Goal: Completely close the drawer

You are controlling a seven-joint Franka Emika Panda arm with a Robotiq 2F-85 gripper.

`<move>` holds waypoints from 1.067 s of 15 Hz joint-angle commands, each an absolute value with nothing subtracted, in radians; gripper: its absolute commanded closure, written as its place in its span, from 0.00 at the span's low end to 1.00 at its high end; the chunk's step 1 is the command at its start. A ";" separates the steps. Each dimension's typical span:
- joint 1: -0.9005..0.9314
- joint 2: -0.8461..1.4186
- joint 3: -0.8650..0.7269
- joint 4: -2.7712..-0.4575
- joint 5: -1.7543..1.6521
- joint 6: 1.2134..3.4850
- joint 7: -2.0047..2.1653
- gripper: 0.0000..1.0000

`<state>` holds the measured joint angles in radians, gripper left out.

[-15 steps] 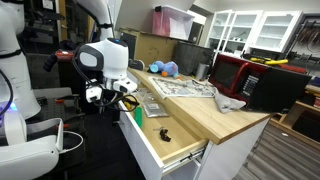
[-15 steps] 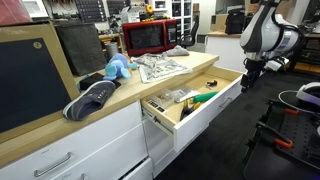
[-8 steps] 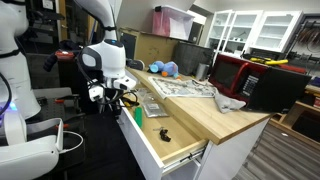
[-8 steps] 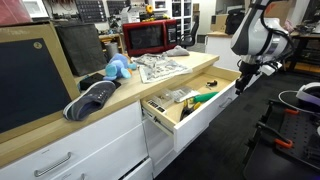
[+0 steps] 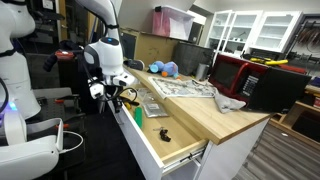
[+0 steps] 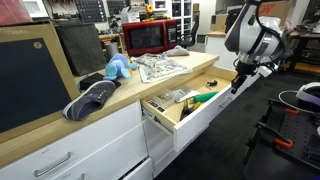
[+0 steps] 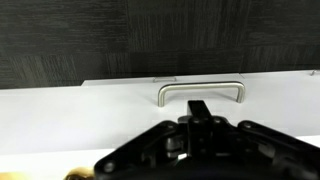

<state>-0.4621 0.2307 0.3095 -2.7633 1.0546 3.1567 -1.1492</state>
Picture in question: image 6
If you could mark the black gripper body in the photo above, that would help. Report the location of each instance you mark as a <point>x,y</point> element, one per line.
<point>246,69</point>

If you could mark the white wooden drawer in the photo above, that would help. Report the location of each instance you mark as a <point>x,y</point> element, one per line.
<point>200,120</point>

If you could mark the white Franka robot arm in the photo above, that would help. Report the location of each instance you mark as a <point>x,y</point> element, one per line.
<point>246,33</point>

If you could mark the small black key fob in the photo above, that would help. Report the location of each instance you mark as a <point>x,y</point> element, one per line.
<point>211,83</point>

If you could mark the black bag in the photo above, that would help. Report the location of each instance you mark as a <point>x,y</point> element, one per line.
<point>230,20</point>

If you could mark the small cardboard box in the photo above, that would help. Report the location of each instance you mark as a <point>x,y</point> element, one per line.
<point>218,23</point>

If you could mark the clear plastic bag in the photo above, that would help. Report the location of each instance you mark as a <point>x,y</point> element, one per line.
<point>180,93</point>

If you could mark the black office chair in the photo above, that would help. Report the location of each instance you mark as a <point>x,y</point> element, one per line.
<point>191,35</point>

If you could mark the black desk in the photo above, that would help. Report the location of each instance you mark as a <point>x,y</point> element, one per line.
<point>310,50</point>

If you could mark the grey cloth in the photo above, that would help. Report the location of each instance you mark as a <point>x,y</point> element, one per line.
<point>176,51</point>

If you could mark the large cardboard sheet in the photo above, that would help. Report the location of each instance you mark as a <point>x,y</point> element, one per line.
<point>283,11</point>

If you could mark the black perforated robot table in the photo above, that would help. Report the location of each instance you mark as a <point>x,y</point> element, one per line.
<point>296,133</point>

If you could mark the newspaper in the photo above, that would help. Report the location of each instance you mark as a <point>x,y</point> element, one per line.
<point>160,68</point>

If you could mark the white shelf cabinet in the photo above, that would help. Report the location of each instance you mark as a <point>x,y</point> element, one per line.
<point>181,10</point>

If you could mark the red microwave oven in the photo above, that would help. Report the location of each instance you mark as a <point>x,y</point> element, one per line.
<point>146,36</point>

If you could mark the blue plush toy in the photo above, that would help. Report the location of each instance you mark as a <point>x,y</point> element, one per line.
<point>116,68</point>

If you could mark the grey metal cup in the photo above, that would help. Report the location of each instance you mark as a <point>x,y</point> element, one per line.
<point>111,50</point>

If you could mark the wooden workbench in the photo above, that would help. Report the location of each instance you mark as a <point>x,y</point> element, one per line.
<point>110,36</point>

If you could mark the flat black pouch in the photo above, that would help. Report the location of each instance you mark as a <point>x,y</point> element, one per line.
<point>90,80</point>

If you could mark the grey sneaker shoe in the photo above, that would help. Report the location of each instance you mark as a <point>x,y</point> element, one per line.
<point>90,100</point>

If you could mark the white cabinet with wooden top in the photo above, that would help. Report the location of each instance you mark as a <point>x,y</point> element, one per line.
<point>100,143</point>

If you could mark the dark grey fabric bin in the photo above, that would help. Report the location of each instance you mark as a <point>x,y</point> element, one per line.
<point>81,48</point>

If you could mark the black parts organizer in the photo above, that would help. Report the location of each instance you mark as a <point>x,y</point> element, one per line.
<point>90,10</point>

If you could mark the wooden framed black board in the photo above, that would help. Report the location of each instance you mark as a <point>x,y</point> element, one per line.
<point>30,83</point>

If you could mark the pink plastic storage bin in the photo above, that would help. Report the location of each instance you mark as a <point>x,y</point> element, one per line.
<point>13,11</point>

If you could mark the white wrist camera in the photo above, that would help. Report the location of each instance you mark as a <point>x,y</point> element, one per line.
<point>266,70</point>

